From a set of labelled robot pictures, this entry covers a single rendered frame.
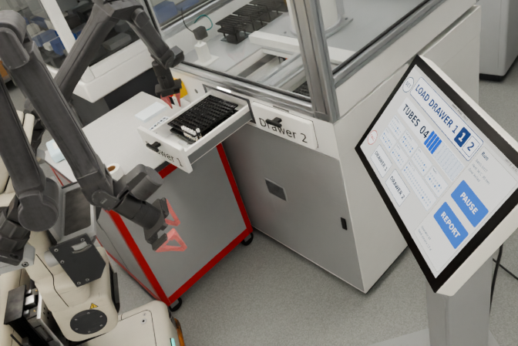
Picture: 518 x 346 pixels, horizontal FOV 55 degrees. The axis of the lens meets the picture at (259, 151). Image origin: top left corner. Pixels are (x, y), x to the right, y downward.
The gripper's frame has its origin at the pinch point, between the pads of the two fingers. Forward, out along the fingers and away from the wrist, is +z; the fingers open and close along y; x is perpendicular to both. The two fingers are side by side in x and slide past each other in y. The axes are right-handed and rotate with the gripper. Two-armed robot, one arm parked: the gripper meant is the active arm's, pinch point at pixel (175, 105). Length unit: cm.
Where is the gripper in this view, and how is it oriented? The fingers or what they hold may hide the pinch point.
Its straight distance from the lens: 197.0
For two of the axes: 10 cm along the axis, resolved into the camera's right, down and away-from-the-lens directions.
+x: 1.5, 5.8, -8.0
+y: -9.6, 2.6, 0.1
